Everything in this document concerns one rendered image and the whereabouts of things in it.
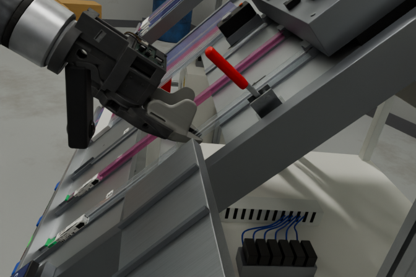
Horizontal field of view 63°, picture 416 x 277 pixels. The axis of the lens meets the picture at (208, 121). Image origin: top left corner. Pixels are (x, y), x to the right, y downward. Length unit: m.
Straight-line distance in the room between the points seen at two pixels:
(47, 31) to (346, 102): 0.33
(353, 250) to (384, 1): 0.64
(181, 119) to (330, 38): 0.20
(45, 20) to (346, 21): 0.32
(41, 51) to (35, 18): 0.03
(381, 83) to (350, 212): 0.69
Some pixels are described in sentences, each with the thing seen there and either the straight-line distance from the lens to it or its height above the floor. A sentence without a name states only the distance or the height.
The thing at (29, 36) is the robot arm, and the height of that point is 1.09.
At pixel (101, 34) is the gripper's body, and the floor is 1.10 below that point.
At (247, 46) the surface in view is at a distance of 0.64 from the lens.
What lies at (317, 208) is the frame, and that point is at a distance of 0.93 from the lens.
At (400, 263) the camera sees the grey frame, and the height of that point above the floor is 0.87.
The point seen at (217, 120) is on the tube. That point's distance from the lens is 0.46.
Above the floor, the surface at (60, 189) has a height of 0.73.
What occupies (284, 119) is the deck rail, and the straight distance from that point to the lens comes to 0.37.
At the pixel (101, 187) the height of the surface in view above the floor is 0.81.
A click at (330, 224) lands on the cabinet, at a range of 0.97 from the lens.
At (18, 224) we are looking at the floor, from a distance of 1.81.
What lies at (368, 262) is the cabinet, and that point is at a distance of 0.92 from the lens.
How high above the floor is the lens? 1.19
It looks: 25 degrees down
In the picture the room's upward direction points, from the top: 9 degrees clockwise
